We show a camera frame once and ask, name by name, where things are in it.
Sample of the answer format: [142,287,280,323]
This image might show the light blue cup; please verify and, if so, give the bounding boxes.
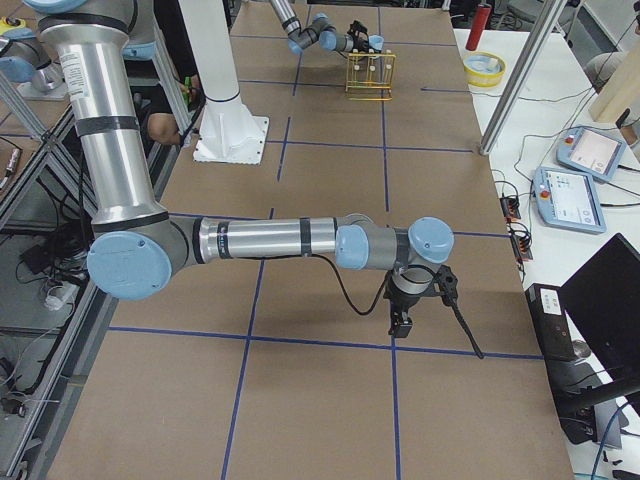
[368,35,384,51]

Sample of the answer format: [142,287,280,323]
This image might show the teach pendant near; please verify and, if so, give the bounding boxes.
[533,166,607,234]

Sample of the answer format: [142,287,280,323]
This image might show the orange black connector board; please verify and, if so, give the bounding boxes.
[499,195,521,222]

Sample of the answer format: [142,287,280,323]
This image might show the black computer box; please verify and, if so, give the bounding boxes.
[525,283,579,362]

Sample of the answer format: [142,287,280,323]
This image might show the yellow rimmed bowl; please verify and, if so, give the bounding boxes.
[463,52,506,88]

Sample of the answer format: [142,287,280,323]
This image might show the gold wire cup holder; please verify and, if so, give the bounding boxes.
[345,50,396,102]

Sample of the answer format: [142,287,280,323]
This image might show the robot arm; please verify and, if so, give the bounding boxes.
[31,1,458,338]
[270,0,384,55]

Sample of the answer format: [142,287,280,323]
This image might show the seated person beige clothes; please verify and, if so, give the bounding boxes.
[583,51,627,93]

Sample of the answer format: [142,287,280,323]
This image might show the teach pendant far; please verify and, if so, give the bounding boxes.
[556,126,626,182]

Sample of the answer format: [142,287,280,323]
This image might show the green handled tool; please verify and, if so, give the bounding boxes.
[180,76,198,111]

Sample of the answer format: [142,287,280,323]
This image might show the person in black shorts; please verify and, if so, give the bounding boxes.
[144,0,201,146]

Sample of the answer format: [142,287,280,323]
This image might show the red thermos bottle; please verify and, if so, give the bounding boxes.
[465,3,493,51]

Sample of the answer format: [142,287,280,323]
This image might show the aluminium frame post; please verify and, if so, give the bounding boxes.
[479,0,566,156]

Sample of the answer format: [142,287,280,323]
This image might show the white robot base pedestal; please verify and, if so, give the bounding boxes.
[180,0,269,165]

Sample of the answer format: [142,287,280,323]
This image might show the black monitor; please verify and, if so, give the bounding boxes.
[559,233,639,379]

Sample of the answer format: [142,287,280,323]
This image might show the teach pendant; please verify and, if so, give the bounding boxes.
[533,166,607,234]
[556,126,626,182]

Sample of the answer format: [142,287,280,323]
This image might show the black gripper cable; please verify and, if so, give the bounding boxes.
[439,279,485,360]

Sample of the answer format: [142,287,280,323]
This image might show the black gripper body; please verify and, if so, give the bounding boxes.
[348,20,372,53]
[383,266,458,338]

